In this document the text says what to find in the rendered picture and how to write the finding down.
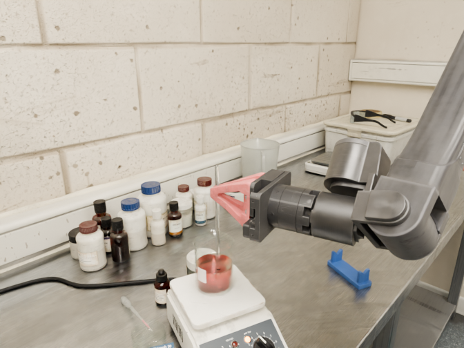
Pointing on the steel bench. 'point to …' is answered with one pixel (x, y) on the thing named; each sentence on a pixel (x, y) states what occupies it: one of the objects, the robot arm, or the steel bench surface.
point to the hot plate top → (200, 306)
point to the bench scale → (319, 163)
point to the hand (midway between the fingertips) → (216, 192)
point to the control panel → (266, 329)
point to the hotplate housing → (191, 336)
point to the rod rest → (358, 279)
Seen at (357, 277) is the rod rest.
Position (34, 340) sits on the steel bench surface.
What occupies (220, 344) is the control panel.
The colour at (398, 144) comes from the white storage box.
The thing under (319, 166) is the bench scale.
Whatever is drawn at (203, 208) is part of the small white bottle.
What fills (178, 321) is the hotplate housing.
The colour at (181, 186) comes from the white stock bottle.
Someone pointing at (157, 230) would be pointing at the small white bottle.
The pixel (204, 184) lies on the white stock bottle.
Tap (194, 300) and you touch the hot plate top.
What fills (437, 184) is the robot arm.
